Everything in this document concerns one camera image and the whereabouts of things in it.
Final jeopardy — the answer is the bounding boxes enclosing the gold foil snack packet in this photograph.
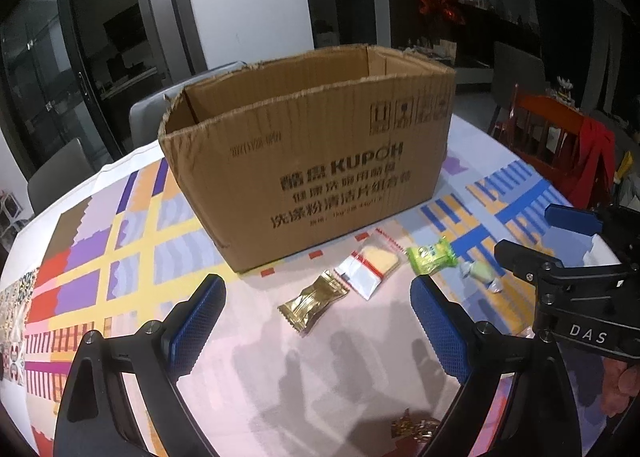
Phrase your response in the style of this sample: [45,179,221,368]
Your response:
[277,271,349,336]

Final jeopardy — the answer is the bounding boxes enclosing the dark sideboard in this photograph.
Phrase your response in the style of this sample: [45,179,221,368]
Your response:
[460,2,543,62]

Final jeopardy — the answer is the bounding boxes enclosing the red gold twisted candy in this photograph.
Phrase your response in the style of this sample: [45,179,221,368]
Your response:
[390,407,443,443]

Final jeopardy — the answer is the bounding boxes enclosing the person's right hand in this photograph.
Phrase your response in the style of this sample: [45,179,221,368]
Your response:
[602,357,640,420]

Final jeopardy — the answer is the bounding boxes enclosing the small white rack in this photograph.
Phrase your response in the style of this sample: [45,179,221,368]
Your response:
[0,189,23,233]

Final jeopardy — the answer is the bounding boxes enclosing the pale green candy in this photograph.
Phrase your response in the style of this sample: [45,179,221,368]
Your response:
[459,259,503,294]

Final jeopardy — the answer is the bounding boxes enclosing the red garment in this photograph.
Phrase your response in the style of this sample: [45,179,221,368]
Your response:
[567,116,617,210]

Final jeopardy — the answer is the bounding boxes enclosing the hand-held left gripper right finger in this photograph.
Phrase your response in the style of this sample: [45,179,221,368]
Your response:
[409,274,581,457]

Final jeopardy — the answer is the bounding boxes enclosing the white low cabinet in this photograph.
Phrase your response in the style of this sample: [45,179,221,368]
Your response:
[415,34,496,84]

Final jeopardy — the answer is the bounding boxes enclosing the grey upholstered chair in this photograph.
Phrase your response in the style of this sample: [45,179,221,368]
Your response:
[129,82,188,148]
[492,41,546,135]
[27,137,96,212]

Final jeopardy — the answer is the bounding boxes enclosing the dark framed sliding glass door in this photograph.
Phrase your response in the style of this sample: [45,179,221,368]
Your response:
[0,0,206,178]

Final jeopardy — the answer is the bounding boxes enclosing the brown cardboard box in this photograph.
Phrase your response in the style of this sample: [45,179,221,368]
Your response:
[157,44,457,274]

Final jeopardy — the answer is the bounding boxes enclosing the green snack packet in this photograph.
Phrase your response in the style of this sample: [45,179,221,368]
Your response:
[406,236,458,275]

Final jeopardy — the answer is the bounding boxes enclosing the red-brown wooden chair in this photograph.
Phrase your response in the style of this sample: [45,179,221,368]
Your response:
[492,84,616,208]

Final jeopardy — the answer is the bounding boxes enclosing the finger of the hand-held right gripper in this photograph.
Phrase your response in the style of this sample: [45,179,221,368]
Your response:
[494,239,626,288]
[544,203,640,260]

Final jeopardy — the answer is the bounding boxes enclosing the colourful patterned tablecloth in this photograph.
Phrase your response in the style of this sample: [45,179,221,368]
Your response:
[0,134,621,457]

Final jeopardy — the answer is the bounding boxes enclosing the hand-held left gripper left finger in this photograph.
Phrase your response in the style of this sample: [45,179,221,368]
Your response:
[52,273,227,457]

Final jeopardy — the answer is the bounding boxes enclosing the clear packet with yellow cake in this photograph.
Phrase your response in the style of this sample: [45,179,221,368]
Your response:
[334,229,405,300]

